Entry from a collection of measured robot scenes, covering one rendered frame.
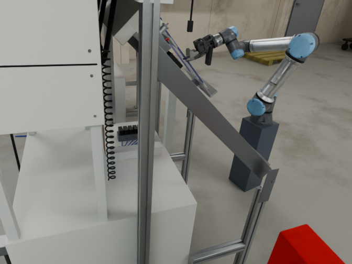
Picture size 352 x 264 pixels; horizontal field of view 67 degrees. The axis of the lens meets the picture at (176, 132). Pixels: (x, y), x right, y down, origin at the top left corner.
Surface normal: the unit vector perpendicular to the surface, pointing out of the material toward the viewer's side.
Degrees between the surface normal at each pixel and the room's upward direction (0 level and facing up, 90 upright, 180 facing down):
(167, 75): 90
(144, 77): 90
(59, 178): 0
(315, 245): 0
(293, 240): 0
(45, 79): 90
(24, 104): 90
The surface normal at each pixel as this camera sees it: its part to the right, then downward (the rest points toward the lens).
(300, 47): -0.55, 0.26
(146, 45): 0.34, 0.49
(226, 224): 0.07, -0.86
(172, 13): 0.54, 0.46
